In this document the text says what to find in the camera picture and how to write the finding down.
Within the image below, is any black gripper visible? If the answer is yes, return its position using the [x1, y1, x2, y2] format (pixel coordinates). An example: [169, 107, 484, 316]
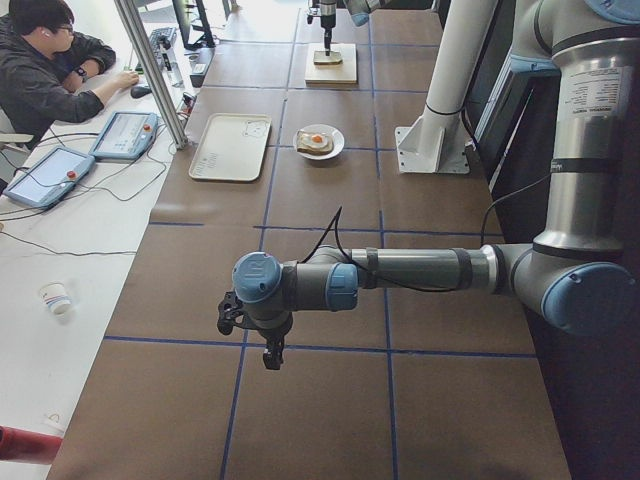
[250, 311, 293, 370]
[307, 0, 337, 55]

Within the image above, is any white bread slice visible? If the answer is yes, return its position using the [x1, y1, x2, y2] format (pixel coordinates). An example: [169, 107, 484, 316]
[312, 50, 343, 66]

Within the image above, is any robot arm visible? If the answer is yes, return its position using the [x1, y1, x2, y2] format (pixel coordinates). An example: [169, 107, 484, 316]
[306, 0, 387, 57]
[217, 1, 639, 370]

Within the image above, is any bamboo cutting board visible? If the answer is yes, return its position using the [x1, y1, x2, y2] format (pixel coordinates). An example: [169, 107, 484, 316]
[304, 43, 358, 85]

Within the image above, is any toast with fried egg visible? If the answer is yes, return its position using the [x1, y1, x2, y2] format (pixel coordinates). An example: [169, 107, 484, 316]
[295, 130, 334, 155]

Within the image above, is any black computer monitor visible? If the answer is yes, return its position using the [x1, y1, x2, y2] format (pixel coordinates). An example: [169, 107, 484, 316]
[172, 0, 216, 51]

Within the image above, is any cream bear serving tray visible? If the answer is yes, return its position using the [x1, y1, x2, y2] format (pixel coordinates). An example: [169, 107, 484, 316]
[188, 113, 272, 182]

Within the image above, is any black keyboard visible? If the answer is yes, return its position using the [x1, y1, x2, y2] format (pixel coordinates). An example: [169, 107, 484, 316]
[148, 27, 178, 50]

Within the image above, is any black computer mouse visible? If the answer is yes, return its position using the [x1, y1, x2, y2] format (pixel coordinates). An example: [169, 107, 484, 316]
[130, 85, 151, 99]

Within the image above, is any far blue teach pendant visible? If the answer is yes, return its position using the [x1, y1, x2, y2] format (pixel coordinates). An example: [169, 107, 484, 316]
[89, 111, 159, 163]

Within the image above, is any blue teach pendant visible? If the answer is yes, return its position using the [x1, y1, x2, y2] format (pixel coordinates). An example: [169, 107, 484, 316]
[4, 146, 96, 209]
[89, 111, 159, 163]

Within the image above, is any white paper cup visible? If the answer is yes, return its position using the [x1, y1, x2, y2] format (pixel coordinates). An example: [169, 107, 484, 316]
[38, 282, 72, 315]

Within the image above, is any red cylinder object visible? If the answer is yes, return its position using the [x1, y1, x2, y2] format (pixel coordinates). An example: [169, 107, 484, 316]
[1, 426, 63, 465]

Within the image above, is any near blue teach pendant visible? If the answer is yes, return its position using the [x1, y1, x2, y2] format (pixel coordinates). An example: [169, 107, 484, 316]
[4, 146, 96, 209]

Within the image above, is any person in black jacket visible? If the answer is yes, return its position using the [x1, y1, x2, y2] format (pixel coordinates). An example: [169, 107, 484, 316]
[1, 0, 139, 149]

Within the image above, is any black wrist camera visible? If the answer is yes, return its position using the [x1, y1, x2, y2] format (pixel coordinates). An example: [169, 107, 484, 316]
[217, 291, 251, 336]

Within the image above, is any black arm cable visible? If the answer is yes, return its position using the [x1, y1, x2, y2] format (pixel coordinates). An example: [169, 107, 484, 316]
[298, 205, 551, 293]

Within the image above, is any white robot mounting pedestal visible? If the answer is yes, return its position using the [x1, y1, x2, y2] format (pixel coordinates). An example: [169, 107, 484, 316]
[395, 0, 498, 174]

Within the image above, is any aluminium frame post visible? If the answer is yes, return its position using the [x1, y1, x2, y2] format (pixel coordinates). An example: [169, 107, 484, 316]
[114, 0, 188, 150]

